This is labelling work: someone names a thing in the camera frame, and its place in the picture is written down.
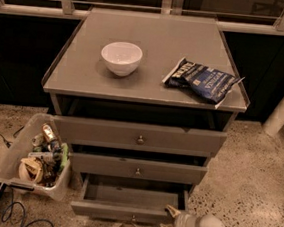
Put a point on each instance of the clear plastic bin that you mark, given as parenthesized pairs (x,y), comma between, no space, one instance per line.
(21,147)

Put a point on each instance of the grey middle drawer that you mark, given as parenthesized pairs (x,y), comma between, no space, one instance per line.
(136,168)

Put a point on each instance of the blue chip bag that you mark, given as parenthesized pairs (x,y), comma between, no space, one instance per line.
(210,84)

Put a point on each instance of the grey top drawer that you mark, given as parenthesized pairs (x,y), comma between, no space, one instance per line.
(138,136)

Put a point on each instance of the can in bin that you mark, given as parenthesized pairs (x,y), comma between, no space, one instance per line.
(48,133)

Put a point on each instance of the green packet in bin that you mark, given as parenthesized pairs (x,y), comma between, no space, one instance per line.
(64,157)

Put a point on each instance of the grey bottom drawer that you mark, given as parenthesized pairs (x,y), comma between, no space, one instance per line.
(131,200)

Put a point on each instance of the white ceramic bowl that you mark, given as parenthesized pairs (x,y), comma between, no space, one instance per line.
(121,58)

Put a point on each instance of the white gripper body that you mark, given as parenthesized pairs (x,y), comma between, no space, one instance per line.
(184,224)

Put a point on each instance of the grey drawer cabinet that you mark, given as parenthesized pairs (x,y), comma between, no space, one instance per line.
(80,84)

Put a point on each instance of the grey drawer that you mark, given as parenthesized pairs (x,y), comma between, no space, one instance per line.
(136,168)
(138,136)
(131,200)

